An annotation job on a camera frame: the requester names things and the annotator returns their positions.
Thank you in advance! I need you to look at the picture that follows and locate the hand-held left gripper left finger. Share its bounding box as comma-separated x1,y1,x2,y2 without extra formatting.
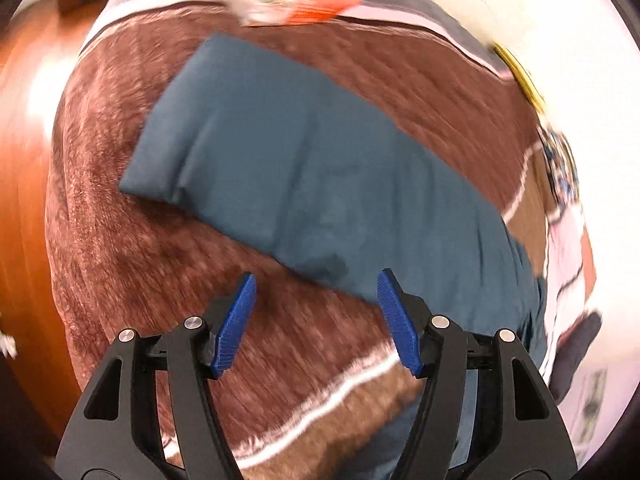
55,272,258,480

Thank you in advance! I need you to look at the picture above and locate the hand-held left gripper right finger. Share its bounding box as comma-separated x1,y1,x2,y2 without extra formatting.
376,268,578,480

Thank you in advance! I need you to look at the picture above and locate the dark teal puffer jacket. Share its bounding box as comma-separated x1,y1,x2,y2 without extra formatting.
118,32,548,480

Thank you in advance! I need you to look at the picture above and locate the plush multicolour blanket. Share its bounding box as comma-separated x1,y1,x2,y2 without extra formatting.
44,0,603,480

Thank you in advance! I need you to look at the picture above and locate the colourful cartoon printed cloth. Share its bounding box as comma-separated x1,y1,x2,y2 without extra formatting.
537,122,583,208

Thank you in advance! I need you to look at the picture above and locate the yellow cloth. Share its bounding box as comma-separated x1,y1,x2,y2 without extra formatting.
492,42,547,112

